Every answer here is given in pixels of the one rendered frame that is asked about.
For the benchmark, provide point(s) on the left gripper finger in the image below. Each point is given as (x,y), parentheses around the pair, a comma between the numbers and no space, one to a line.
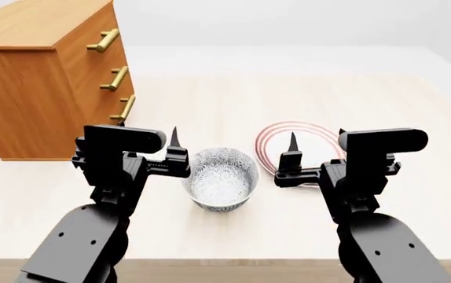
(81,147)
(177,156)

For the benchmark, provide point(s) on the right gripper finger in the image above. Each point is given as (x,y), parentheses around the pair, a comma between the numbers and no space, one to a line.
(290,160)
(393,166)

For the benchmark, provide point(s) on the wooden drawer front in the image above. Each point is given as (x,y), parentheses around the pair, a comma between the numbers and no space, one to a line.
(88,94)
(96,115)
(80,59)

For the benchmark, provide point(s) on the wooden three-drawer cabinet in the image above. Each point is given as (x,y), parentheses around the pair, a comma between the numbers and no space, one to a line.
(21,97)

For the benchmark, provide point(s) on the white plate with red rings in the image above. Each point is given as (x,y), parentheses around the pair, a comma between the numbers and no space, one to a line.
(312,147)

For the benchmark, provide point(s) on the blue patterned ceramic bowl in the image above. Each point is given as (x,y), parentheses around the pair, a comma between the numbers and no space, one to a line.
(219,179)

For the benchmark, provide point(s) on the black right gripper camera box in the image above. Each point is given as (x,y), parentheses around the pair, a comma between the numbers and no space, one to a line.
(382,140)

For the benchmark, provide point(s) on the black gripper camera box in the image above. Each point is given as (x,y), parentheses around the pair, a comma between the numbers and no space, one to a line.
(382,140)
(123,138)

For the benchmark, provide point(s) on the black left gripper camera box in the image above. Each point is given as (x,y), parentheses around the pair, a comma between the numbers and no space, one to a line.
(123,138)

